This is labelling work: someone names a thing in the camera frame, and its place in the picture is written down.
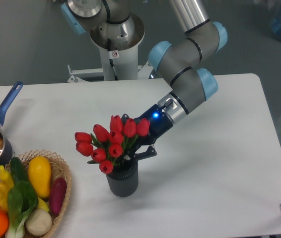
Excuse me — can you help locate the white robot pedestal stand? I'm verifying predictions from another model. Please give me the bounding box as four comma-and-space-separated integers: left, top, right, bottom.
67, 12, 158, 83

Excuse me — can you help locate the red tulip bouquet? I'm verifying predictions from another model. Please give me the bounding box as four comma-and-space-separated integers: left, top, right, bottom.
74, 115, 150, 174

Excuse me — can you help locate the beige garlic bulb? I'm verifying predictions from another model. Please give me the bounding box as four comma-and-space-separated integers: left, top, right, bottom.
26, 209, 52, 236

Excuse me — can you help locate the dark grey ribbed vase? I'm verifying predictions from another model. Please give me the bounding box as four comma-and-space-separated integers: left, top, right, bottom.
106, 160, 139, 197

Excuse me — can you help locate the yellow squash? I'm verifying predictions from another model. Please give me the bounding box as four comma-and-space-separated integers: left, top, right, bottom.
28, 156, 52, 199

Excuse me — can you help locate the purple eggplant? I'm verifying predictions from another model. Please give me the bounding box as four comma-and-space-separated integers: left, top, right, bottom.
49, 177, 67, 215

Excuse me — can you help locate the green cucumber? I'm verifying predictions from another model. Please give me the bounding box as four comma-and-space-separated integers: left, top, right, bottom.
9, 157, 29, 184

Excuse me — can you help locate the black cable on pedestal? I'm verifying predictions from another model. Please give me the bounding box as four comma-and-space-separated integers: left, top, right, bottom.
107, 39, 119, 81

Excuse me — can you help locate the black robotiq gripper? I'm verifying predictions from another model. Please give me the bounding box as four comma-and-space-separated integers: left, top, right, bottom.
121, 104, 173, 161

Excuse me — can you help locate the green bok choy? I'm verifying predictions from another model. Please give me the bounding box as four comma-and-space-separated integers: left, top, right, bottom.
5, 180, 38, 238

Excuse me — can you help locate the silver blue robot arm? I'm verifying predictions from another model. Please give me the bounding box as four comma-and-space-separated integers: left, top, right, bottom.
61, 0, 227, 160

